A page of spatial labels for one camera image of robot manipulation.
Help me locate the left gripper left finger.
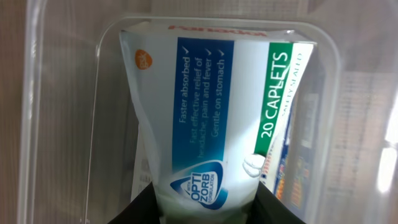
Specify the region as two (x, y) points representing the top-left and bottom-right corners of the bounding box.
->
(108, 182), (160, 224)

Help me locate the white blue Panadol box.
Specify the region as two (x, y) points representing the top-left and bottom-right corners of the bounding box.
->
(119, 22), (315, 223)

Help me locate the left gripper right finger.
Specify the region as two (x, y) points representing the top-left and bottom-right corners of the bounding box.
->
(253, 182), (305, 224)

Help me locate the clear plastic container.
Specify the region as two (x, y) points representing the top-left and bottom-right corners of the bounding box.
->
(17, 0), (397, 223)

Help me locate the blue children patches box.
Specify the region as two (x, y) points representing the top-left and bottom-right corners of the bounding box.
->
(277, 93), (320, 223)

